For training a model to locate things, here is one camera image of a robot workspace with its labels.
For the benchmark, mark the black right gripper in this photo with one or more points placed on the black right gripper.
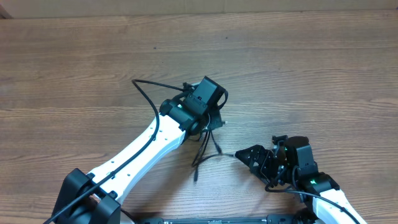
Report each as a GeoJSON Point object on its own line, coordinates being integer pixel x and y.
{"type": "Point", "coordinates": [257, 152]}

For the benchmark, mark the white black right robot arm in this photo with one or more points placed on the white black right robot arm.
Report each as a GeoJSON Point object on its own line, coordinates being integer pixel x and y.
{"type": "Point", "coordinates": [289, 167]}

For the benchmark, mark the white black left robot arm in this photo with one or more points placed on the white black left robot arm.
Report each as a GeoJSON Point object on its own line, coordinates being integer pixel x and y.
{"type": "Point", "coordinates": [97, 197]}

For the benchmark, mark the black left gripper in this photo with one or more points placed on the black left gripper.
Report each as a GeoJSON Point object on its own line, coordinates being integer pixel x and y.
{"type": "Point", "coordinates": [216, 119]}

